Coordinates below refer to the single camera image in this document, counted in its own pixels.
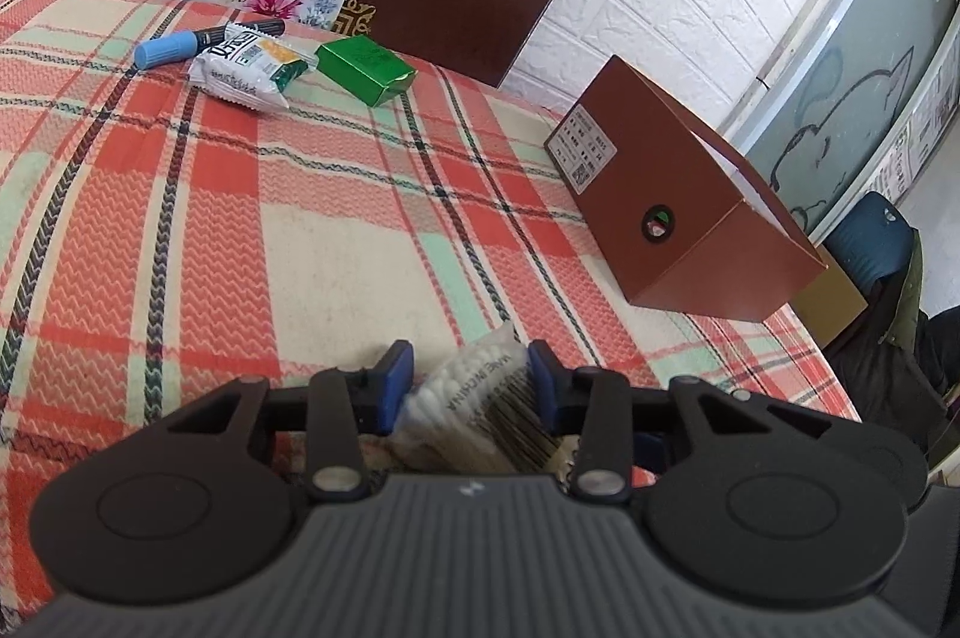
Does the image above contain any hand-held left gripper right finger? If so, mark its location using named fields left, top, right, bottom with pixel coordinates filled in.
left=527, top=342, right=766, bottom=502

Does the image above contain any tan cardboard box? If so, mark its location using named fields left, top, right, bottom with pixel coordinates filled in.
left=795, top=266, right=869, bottom=350

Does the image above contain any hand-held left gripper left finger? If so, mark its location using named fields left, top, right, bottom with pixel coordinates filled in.
left=169, top=340, right=415, bottom=504

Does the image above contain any white snack packet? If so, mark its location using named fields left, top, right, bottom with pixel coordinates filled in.
left=187, top=26, right=320, bottom=114

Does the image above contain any brown cardboard box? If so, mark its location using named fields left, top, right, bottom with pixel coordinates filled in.
left=545, top=55, right=828, bottom=322

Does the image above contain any frosted glass door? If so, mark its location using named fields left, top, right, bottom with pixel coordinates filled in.
left=720, top=0, right=960, bottom=234

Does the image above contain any paper notice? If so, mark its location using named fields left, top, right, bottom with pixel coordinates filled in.
left=877, top=71, right=960, bottom=205

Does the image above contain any blue chair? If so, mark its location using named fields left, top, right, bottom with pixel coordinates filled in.
left=825, top=191, right=912, bottom=294

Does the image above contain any plain green box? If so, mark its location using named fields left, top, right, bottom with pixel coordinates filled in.
left=315, top=35, right=418, bottom=106

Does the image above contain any blue-capped black marker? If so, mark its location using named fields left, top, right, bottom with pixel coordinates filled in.
left=135, top=19, right=286, bottom=69

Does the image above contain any cotton swab bag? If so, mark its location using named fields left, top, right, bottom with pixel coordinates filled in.
left=390, top=321, right=578, bottom=478

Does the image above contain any dark jacket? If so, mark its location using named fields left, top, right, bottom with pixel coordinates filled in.
left=825, top=233, right=960, bottom=485

